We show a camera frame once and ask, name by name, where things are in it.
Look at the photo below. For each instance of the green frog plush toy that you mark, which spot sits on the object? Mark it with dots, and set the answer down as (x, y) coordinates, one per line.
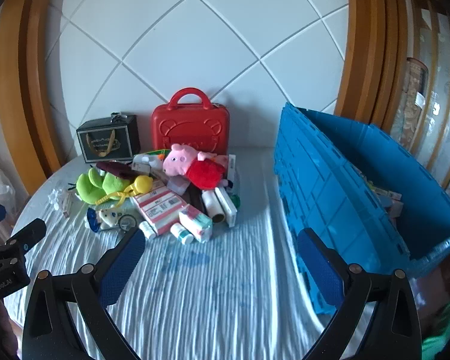
(108, 184)

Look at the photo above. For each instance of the pink tissue pack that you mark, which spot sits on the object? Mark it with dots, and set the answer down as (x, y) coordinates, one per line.
(161, 206)

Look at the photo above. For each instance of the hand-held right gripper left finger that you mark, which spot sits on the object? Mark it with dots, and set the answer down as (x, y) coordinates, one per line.
(122, 266)

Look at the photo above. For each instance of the blue plastic crate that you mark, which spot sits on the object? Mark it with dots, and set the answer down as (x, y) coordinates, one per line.
(341, 180)

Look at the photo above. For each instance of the green carton box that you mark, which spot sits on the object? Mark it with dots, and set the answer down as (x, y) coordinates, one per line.
(155, 153)

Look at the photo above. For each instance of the small white tagged box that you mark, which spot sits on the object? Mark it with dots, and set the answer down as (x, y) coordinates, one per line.
(142, 164)

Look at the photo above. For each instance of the white tube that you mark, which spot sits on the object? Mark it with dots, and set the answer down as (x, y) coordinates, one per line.
(212, 204)

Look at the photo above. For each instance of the small pink edged box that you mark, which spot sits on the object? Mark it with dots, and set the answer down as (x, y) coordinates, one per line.
(66, 206)

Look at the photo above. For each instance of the clear plastic box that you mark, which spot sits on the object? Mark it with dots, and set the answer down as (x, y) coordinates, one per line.
(177, 184)

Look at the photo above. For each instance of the teal white tissue pack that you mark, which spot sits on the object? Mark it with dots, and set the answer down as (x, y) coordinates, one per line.
(195, 225)

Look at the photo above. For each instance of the green garment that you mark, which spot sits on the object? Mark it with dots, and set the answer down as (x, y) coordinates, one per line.
(444, 337)

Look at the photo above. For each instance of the pink pig plush toy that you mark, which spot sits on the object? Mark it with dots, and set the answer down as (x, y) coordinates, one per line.
(200, 170)

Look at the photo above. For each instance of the rolled patterned rug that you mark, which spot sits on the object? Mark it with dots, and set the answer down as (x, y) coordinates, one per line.
(412, 93)

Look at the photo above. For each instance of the wooden frame post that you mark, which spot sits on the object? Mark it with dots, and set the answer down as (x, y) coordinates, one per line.
(26, 82)
(367, 45)

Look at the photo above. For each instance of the frosted glass wardrobe door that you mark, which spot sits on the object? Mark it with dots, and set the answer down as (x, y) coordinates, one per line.
(446, 82)

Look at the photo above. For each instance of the small white plush toy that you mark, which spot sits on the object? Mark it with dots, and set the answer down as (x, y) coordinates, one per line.
(107, 217)

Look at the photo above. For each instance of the tall white box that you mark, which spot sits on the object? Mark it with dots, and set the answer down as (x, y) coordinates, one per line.
(231, 165)

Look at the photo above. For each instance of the striped cloth desktop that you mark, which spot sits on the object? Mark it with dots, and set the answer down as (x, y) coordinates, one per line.
(217, 300)

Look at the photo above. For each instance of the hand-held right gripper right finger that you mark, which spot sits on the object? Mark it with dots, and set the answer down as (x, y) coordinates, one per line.
(318, 266)

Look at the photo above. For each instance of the pink barcode box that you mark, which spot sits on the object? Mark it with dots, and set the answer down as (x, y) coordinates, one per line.
(389, 197)

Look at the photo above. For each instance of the dark brown pouch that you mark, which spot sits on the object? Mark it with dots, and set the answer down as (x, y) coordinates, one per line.
(194, 198)

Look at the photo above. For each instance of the white pill bottle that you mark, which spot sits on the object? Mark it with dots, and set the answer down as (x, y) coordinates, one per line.
(147, 229)
(180, 231)

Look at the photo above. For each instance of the red toy suitcase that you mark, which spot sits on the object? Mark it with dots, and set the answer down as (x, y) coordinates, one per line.
(191, 127)

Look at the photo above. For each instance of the black gift bag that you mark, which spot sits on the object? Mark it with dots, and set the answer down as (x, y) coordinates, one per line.
(108, 142)

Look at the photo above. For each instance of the long white box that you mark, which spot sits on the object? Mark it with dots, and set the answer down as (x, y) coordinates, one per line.
(227, 204)

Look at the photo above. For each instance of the yellow plastic toy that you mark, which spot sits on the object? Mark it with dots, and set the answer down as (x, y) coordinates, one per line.
(142, 184)

